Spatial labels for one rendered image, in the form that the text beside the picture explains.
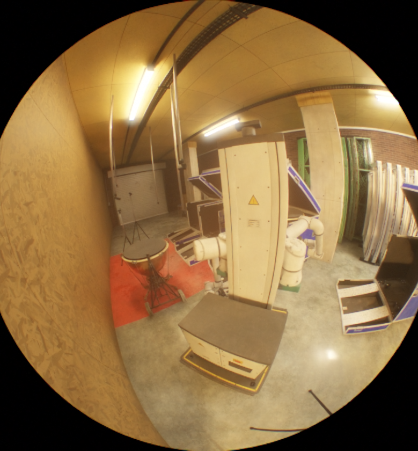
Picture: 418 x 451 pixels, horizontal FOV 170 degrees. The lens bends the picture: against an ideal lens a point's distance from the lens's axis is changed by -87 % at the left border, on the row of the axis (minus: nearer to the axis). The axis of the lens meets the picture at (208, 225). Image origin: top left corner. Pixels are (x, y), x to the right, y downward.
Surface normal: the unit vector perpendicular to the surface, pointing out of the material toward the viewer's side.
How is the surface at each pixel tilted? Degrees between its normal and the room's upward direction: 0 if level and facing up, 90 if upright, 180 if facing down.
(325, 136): 90
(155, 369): 0
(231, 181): 90
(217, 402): 0
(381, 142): 90
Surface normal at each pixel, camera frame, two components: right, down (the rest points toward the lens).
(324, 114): -0.80, 0.26
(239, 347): -0.11, -0.94
